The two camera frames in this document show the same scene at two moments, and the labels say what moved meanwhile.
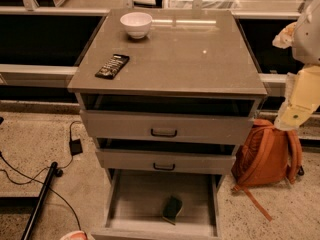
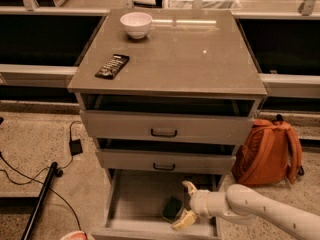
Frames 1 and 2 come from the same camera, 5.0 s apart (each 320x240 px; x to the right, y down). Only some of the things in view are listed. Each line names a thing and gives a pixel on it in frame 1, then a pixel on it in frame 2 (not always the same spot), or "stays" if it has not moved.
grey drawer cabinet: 167,96 stays
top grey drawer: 167,119 stays
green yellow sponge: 171,209 stays
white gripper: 308,40 → 199,202
